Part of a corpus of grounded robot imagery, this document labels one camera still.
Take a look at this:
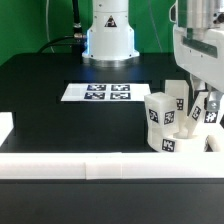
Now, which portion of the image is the black cable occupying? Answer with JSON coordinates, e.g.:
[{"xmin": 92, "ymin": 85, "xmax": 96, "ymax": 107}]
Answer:
[{"xmin": 37, "ymin": 0, "xmax": 88, "ymax": 54}]

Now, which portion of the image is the white sheet with tags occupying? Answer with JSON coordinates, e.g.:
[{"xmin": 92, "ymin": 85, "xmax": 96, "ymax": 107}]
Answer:
[{"xmin": 61, "ymin": 83, "xmax": 151, "ymax": 102}]

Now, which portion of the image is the white left fence rail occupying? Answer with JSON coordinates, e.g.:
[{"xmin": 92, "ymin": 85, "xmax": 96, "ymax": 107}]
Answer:
[{"xmin": 0, "ymin": 112, "xmax": 14, "ymax": 147}]

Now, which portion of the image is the white fence rail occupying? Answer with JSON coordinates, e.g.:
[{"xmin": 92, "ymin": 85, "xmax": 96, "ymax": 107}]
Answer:
[
  {"xmin": 0, "ymin": 152, "xmax": 224, "ymax": 180},
  {"xmin": 0, "ymin": 112, "xmax": 14, "ymax": 147}
]

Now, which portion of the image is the white front fence rail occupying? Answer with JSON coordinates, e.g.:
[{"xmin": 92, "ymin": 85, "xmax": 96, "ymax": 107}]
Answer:
[{"xmin": 0, "ymin": 152, "xmax": 224, "ymax": 180}]

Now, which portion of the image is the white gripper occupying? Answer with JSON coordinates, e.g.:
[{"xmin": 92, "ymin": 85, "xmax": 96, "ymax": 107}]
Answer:
[{"xmin": 173, "ymin": 26, "xmax": 224, "ymax": 112}]

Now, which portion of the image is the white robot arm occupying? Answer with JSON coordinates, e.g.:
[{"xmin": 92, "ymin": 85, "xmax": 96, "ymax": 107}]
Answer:
[{"xmin": 82, "ymin": 0, "xmax": 224, "ymax": 112}]

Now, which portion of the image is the white thin cable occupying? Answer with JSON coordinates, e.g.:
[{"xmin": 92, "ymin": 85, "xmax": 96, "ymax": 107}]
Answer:
[{"xmin": 45, "ymin": 0, "xmax": 55, "ymax": 54}]

